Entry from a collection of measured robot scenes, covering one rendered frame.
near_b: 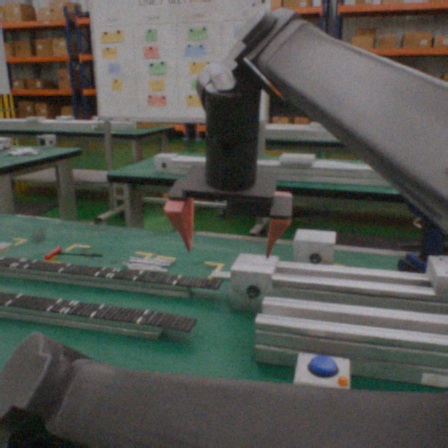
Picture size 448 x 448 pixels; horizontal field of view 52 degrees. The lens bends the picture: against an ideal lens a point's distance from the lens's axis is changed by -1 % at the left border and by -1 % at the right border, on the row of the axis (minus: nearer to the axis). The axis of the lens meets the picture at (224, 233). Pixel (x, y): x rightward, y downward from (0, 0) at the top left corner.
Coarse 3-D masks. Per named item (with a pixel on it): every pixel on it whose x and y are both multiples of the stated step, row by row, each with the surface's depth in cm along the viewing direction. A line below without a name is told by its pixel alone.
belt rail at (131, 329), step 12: (0, 312) 97; (12, 312) 97; (24, 312) 96; (36, 312) 95; (48, 312) 94; (60, 324) 94; (72, 324) 93; (84, 324) 93; (96, 324) 93; (108, 324) 91; (120, 324) 90; (132, 324) 90; (144, 336) 90; (156, 336) 90
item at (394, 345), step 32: (256, 320) 80; (288, 320) 79; (320, 320) 84; (352, 320) 83; (384, 320) 81; (416, 320) 80; (256, 352) 81; (288, 352) 80; (320, 352) 79; (352, 352) 77; (384, 352) 75; (416, 352) 74
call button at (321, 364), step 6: (312, 360) 70; (318, 360) 70; (324, 360) 70; (330, 360) 70; (312, 366) 69; (318, 366) 68; (324, 366) 68; (330, 366) 68; (336, 366) 69; (318, 372) 68; (324, 372) 68; (330, 372) 68
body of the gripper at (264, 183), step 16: (208, 144) 48; (224, 144) 48; (240, 144) 47; (256, 144) 48; (208, 160) 49; (224, 160) 48; (240, 160) 48; (256, 160) 50; (192, 176) 53; (208, 176) 50; (224, 176) 49; (240, 176) 49; (256, 176) 53; (272, 176) 53; (192, 192) 50; (208, 192) 50; (224, 192) 49; (240, 192) 50; (256, 192) 50; (272, 192) 50
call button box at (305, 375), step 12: (300, 360) 72; (336, 360) 72; (348, 360) 72; (300, 372) 69; (312, 372) 69; (336, 372) 69; (348, 372) 69; (300, 384) 67; (312, 384) 67; (324, 384) 66; (336, 384) 66; (348, 384) 67
